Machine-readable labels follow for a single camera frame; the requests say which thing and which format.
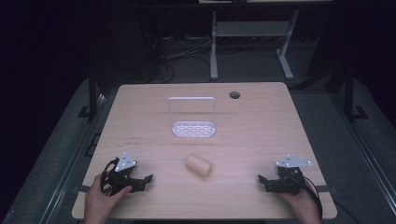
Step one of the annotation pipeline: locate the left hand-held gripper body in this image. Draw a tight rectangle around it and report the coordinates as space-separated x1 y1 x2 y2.
106 151 138 196

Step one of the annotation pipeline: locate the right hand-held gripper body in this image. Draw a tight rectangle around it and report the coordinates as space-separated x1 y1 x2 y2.
273 154 313 196

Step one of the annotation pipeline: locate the beige bread roll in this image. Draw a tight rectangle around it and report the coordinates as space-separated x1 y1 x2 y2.
185 154 213 178

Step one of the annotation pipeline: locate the white slotted rack with handle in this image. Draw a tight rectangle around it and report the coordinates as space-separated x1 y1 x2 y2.
167 96 218 138

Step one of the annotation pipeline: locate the person's right hand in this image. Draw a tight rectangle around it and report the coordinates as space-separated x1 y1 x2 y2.
277 181 322 224

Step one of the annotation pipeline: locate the person's left hand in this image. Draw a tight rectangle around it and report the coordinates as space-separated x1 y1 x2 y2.
83 174 134 224

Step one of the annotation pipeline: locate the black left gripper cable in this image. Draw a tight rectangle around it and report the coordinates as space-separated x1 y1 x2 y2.
99 158 121 197

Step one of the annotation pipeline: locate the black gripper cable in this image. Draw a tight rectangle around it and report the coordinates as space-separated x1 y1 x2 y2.
99 158 121 197
302 175 324 218

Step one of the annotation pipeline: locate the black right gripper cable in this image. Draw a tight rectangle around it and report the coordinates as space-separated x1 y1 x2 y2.
302 175 324 218

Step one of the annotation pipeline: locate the grey aluminium floor rail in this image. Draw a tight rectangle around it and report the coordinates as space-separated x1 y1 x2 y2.
330 92 396 216
37 92 108 224

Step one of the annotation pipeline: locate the black metal post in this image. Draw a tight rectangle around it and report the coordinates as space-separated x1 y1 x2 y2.
343 60 370 123
78 64 99 122

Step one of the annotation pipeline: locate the bundle of floor cables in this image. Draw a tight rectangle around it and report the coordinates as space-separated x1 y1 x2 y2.
143 33 214 84

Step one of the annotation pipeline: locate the white metal desk frame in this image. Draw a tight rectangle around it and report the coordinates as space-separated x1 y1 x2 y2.
209 8 301 81

